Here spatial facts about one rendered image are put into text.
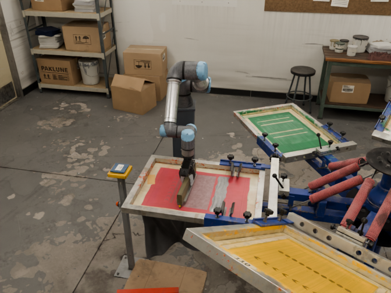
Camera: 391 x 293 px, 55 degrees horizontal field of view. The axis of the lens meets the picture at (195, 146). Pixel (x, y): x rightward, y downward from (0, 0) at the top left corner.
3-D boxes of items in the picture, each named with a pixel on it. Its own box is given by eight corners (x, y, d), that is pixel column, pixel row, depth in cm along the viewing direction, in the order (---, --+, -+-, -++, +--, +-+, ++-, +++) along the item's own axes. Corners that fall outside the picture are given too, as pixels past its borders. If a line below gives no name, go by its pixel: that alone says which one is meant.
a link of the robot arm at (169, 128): (165, 57, 232) (157, 135, 224) (182, 57, 231) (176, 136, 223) (168, 64, 244) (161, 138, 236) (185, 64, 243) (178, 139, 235)
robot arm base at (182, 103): (174, 99, 294) (173, 88, 289) (193, 100, 293) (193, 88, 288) (172, 107, 281) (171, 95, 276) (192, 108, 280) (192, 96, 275)
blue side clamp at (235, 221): (203, 227, 208) (203, 217, 205) (205, 221, 213) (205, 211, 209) (258, 235, 203) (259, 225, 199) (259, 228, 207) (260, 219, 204)
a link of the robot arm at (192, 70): (192, 77, 284) (182, 58, 230) (212, 78, 283) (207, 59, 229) (191, 93, 284) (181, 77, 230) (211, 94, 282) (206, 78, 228)
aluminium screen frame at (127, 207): (121, 212, 217) (120, 207, 215) (152, 158, 266) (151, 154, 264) (259, 232, 203) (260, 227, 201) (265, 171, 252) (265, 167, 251)
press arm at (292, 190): (277, 198, 222) (277, 192, 219) (277, 192, 227) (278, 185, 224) (307, 202, 219) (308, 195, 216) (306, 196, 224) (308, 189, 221)
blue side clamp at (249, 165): (219, 171, 255) (219, 163, 252) (220, 167, 259) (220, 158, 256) (263, 177, 250) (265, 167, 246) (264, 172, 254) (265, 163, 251)
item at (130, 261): (113, 276, 296) (97, 176, 247) (124, 255, 315) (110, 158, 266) (140, 281, 292) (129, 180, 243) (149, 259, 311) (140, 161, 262)
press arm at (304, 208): (169, 201, 240) (169, 193, 237) (171, 195, 245) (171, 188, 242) (376, 229, 218) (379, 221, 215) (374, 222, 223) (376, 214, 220)
